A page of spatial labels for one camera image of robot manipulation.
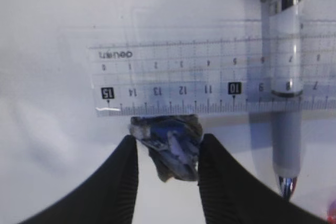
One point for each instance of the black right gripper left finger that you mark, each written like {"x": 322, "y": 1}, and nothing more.
{"x": 107, "y": 196}

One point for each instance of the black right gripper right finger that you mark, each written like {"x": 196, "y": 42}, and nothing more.
{"x": 231, "y": 194}

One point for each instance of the grey paper ball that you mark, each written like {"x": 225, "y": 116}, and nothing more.
{"x": 173, "y": 144}

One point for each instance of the pink pencil sharpener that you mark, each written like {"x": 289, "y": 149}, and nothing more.
{"x": 331, "y": 213}

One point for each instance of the grey grip silver pen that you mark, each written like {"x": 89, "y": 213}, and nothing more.
{"x": 285, "y": 24}

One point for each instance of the clear plastic ruler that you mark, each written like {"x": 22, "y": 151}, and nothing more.
{"x": 205, "y": 70}

